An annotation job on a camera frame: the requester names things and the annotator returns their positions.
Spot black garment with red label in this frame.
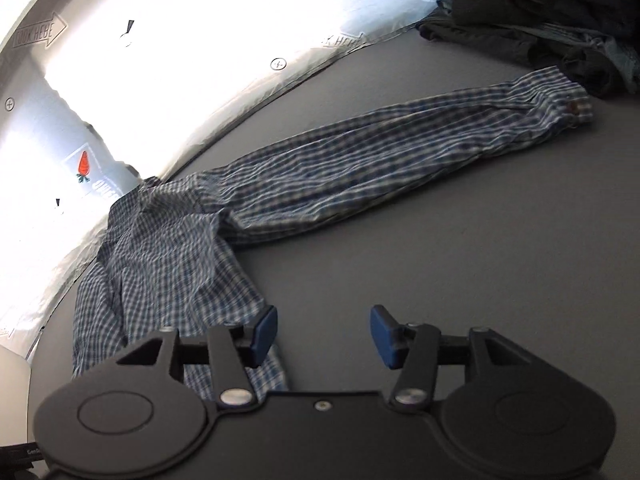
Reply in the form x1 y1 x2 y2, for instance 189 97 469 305
447 0 640 41

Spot blue plaid shirt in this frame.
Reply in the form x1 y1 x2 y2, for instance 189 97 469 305
71 66 596 393

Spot dark folded pants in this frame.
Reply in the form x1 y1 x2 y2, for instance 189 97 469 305
417 7 640 102

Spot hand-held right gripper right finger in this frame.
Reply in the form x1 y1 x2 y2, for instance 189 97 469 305
370 305 528 413

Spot white printed sheet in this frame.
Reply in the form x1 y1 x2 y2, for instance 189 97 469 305
0 0 451 356

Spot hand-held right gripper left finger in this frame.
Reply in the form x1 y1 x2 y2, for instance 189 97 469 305
114 305 279 408

